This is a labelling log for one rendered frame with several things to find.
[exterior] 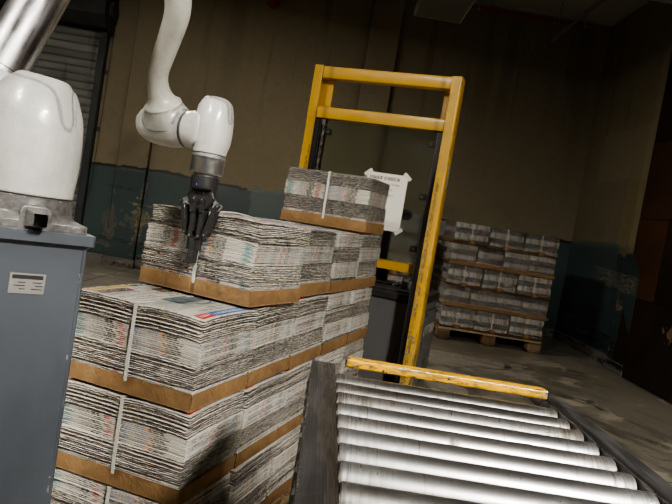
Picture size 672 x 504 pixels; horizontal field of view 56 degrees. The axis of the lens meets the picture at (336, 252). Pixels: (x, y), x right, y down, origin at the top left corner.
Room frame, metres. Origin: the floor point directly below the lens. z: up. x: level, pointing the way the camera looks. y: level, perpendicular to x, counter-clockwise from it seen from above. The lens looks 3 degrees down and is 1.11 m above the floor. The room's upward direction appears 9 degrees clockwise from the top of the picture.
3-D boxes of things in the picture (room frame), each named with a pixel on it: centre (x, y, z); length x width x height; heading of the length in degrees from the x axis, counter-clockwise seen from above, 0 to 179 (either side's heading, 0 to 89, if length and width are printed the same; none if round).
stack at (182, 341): (2.06, 0.26, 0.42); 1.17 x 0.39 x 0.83; 161
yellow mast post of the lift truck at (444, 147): (3.05, -0.42, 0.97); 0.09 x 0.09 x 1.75; 71
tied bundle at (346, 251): (2.47, 0.13, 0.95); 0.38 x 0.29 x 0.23; 70
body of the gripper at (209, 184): (1.72, 0.38, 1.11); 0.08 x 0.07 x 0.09; 71
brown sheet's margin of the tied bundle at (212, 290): (1.82, 0.21, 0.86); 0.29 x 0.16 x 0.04; 156
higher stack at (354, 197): (2.74, 0.03, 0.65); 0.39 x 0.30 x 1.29; 71
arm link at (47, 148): (1.18, 0.59, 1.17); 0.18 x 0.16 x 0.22; 67
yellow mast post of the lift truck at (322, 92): (3.26, 0.20, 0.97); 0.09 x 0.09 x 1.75; 71
